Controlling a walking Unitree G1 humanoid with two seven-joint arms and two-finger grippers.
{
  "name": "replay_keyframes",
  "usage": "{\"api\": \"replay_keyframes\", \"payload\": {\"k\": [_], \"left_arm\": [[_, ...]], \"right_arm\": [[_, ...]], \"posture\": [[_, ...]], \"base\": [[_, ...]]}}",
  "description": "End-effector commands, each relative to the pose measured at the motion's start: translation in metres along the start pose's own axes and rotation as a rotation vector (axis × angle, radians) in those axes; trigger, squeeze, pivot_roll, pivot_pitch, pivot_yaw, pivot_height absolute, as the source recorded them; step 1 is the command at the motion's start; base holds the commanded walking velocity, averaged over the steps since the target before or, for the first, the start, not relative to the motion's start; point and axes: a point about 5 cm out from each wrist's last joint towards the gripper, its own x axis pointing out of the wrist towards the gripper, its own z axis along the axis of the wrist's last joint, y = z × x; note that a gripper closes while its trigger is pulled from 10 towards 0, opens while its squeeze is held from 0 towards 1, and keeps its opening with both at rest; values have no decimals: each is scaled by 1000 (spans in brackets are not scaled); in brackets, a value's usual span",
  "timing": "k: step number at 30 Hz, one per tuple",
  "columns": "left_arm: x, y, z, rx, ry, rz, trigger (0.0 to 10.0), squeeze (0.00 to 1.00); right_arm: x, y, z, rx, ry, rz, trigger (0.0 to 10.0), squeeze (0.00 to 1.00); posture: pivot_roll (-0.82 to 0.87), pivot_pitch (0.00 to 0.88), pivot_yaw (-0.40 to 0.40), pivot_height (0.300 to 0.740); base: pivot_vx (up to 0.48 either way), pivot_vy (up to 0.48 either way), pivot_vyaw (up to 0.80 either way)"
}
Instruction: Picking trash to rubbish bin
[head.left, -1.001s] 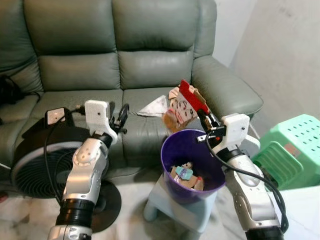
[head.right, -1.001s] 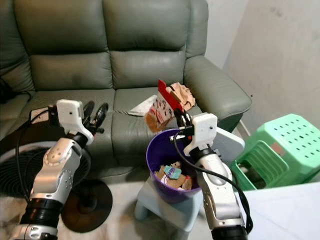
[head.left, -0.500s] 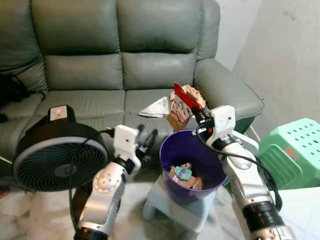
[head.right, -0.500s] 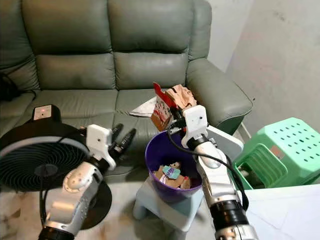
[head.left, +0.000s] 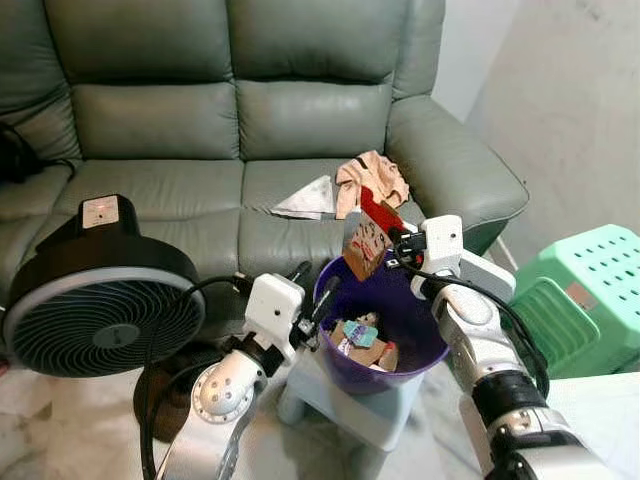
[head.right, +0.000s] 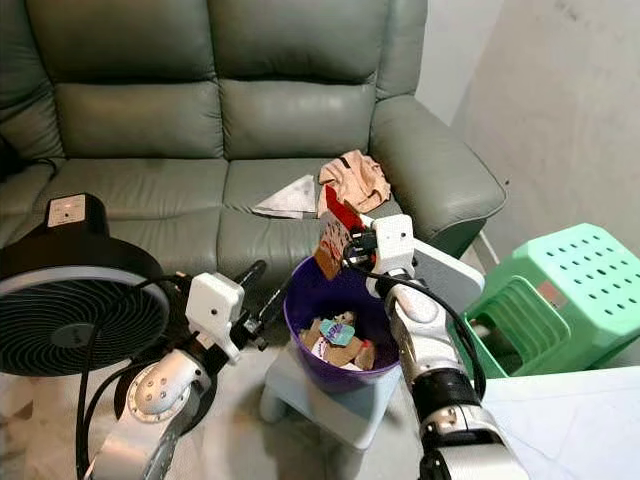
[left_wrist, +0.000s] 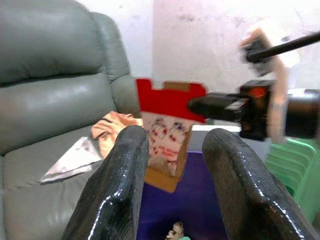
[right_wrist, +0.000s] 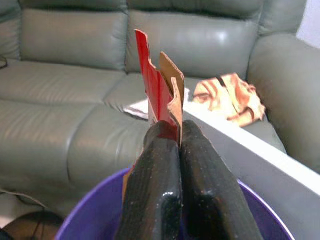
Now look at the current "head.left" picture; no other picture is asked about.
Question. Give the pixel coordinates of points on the red and brown snack packet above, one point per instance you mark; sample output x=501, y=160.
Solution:
x=368, y=240

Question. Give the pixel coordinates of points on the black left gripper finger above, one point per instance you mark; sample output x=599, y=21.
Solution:
x=299, y=272
x=326, y=297

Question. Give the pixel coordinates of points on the grey-green leather sofa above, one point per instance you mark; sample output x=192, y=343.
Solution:
x=300, y=60

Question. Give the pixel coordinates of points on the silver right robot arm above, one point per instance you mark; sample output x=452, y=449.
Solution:
x=500, y=380

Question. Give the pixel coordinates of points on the green plastic stool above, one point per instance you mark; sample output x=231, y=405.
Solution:
x=590, y=290

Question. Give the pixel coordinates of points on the brown paper trash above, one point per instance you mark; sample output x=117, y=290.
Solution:
x=378, y=355

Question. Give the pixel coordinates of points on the black standing fan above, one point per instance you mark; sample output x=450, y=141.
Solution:
x=100, y=300

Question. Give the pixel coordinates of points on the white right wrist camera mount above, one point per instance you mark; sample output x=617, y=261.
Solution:
x=443, y=243

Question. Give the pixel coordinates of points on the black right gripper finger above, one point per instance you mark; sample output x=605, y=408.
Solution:
x=398, y=236
x=394, y=262

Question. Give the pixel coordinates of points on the peach crumpled cloth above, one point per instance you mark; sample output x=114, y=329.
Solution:
x=370, y=180

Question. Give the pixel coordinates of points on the pale blue plastic panel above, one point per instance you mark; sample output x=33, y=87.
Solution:
x=490, y=275

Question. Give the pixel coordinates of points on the pale blue plastic stool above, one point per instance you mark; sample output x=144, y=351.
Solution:
x=350, y=405

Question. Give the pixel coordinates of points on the purple plastic rubbish bin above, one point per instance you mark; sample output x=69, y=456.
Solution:
x=420, y=320

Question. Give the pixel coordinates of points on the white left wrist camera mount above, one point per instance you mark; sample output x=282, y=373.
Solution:
x=272, y=315

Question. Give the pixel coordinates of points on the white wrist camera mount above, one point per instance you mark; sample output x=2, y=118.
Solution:
x=443, y=243
x=272, y=315

